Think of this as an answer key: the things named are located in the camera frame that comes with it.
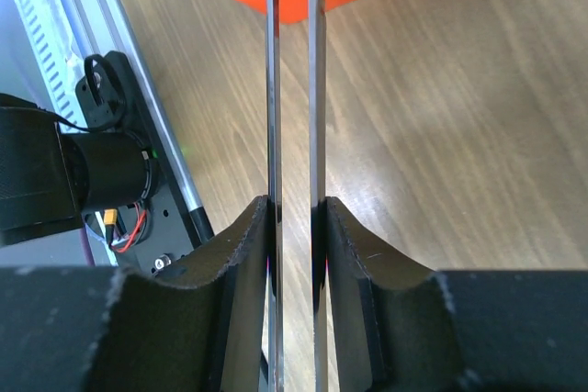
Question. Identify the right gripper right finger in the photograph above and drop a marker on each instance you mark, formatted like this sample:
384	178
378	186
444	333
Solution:
401	326

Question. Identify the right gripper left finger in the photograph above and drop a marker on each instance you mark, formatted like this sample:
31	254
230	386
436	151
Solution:
195	326

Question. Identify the metal tongs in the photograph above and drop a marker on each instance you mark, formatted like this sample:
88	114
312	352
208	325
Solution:
296	164

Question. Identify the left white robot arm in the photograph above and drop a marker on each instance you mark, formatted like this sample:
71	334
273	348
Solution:
49	179

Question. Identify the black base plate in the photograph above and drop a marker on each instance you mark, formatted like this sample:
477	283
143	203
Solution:
149	234

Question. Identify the grey cable duct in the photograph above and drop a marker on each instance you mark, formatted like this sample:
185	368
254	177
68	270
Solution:
40	59

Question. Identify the aluminium frame rail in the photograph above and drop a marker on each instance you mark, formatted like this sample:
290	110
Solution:
102	26

